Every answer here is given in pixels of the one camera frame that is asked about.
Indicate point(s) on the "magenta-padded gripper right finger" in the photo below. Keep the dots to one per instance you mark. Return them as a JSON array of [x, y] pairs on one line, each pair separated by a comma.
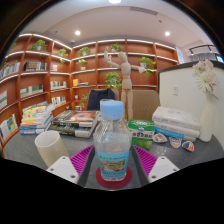
[[145, 160]]

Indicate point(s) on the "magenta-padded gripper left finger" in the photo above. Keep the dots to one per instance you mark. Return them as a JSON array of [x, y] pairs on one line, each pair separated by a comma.
[[80, 160]]

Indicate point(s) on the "clear water bottle blue cap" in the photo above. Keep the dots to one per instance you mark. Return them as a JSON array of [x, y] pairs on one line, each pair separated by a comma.
[[112, 143]]

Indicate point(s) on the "small colourful snack packet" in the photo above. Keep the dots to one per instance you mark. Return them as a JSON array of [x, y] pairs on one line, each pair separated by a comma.
[[188, 146], [160, 138], [175, 142]]

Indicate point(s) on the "green white box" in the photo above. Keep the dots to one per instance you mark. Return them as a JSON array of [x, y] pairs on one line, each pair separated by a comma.
[[141, 133]]

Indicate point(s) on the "cream cup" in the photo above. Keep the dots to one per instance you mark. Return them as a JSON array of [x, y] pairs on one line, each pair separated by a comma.
[[50, 146]]

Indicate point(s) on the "blue white tissue pack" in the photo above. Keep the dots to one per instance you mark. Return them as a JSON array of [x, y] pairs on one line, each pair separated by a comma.
[[166, 133]]

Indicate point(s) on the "dark book stack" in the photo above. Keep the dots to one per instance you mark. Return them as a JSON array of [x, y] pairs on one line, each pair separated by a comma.
[[75, 121]]

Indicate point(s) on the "flat round red coaster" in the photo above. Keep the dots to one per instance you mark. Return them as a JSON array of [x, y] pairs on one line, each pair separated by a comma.
[[113, 185]]

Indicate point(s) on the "colourful book stack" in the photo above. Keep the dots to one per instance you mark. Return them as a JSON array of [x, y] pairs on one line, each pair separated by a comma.
[[36, 120]]

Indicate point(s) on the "dark chair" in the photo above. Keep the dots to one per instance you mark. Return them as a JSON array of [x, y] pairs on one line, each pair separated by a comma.
[[100, 98]]

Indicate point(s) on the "white vase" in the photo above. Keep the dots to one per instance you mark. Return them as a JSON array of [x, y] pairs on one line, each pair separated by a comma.
[[207, 120]]

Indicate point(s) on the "wooden artist mannequin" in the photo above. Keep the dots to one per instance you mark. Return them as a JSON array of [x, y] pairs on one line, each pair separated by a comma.
[[126, 86]]

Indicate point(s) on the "orange wooden shelf unit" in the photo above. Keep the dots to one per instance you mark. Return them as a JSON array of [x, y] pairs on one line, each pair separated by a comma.
[[96, 66]]

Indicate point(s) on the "grey curtain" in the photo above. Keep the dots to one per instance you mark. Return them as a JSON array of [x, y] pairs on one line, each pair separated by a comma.
[[203, 57]]

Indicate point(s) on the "window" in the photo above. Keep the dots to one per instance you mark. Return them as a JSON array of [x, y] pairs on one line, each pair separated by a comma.
[[220, 59]]

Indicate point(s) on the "recessed ceiling lights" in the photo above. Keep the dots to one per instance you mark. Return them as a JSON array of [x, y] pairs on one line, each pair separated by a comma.
[[77, 33]]

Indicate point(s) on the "ceiling air vent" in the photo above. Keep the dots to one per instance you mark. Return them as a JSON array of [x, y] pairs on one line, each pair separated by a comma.
[[143, 10]]

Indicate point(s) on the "white wall socket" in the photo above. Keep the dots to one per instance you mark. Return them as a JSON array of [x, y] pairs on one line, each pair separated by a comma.
[[175, 90]]

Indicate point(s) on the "black track light rail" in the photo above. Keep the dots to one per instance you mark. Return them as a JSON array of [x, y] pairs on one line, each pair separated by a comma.
[[203, 47]]

